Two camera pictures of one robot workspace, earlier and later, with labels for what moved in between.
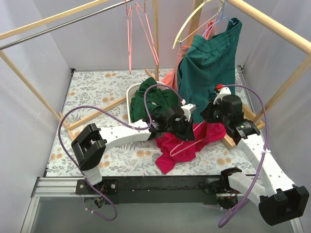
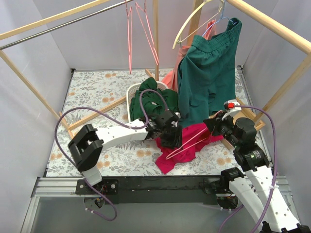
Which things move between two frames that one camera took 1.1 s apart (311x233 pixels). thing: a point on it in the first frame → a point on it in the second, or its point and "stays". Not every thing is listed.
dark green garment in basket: [149, 101] stays
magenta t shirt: [172, 150] stays
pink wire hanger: [188, 147] → [185, 142]
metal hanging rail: [62, 24] stays
